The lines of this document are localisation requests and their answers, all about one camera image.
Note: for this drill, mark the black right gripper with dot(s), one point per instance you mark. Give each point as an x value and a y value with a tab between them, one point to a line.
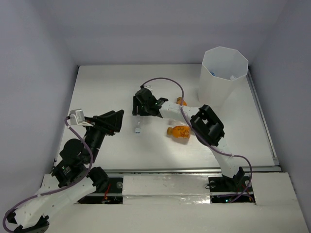
136	103

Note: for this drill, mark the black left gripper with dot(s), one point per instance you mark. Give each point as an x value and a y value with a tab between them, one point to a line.
102	125

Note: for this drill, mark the crushed clear unlabeled bottle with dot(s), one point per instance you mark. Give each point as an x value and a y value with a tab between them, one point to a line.
142	123

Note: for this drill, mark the orange juice bottle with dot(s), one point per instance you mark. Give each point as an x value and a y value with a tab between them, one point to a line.
180	101
182	132

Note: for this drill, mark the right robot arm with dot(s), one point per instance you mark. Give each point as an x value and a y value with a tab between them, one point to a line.
205	124

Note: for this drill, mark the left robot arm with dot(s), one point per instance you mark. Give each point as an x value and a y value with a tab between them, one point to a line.
73	178

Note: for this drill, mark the white octagonal bin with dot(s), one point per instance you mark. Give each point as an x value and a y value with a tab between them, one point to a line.
222	70

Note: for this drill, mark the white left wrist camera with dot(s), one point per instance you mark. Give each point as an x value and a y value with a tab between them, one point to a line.
77	118

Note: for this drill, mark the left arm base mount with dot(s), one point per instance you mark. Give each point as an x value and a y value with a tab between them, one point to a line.
111	195

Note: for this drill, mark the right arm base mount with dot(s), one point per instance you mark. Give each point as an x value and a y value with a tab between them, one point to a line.
222	191

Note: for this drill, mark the aluminium rail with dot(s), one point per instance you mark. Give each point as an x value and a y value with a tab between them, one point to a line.
258	169

